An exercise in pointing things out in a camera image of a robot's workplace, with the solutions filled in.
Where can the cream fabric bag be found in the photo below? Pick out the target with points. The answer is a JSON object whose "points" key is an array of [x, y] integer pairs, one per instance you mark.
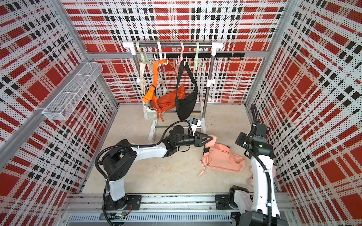
{"points": [[148, 111]]}

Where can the white plastic hook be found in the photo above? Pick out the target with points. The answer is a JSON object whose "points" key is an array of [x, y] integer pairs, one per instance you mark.
{"points": [[161, 55]]}

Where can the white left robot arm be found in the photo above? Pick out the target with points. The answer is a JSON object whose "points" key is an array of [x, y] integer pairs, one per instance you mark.
{"points": [[114, 162]]}

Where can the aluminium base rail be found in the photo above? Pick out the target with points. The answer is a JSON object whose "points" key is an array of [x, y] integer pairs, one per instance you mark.
{"points": [[193, 209]]}

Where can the light green hook right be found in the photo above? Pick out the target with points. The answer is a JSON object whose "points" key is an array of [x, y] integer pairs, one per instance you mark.
{"points": [[196, 65]]}

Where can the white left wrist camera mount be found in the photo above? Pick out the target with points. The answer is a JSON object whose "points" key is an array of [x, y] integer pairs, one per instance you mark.
{"points": [[194, 124]]}

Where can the light green hook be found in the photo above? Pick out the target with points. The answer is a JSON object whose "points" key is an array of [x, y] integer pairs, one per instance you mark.
{"points": [[196, 65], [143, 56]]}

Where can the pink fabric bag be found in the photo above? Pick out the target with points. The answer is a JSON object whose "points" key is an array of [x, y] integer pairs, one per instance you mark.
{"points": [[219, 157]]}

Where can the pink plush toy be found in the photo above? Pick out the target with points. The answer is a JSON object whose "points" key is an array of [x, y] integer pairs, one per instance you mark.
{"points": [[251, 179]]}

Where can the orange fabric bag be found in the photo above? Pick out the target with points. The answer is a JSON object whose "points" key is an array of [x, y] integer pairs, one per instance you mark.
{"points": [[165, 102]]}

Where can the white wire mesh basket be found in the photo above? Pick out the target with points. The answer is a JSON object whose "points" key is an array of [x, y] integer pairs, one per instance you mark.
{"points": [[64, 103]]}

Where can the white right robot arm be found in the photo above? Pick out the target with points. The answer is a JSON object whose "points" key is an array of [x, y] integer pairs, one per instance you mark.
{"points": [[260, 180]]}

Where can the light green hook left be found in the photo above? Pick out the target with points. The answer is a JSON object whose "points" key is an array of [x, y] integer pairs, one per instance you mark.
{"points": [[143, 56]]}

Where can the black wall hook rail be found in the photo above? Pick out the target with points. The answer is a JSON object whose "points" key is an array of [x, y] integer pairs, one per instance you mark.
{"points": [[206, 55]]}

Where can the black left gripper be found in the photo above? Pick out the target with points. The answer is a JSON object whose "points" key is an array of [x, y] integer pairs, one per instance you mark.
{"points": [[197, 139]]}

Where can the black fabric bag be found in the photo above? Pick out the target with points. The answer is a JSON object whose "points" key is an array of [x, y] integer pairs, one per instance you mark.
{"points": [[184, 106]]}

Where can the white and steel garment rack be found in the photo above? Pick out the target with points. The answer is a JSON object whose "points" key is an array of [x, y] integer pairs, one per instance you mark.
{"points": [[169, 74]]}

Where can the pink plastic hook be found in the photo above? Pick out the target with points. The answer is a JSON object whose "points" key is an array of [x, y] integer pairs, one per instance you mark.
{"points": [[180, 59]]}

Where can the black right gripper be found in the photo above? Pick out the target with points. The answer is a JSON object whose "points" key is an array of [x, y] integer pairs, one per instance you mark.
{"points": [[241, 138]]}

